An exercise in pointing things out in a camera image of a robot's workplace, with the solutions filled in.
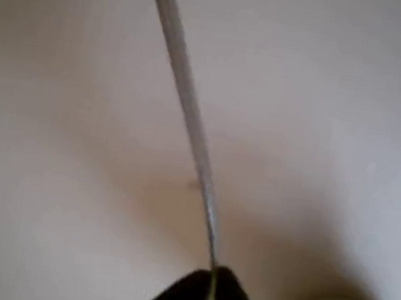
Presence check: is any silver metal spoon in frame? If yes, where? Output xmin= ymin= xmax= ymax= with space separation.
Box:
xmin=103 ymin=0 xmax=260 ymax=300

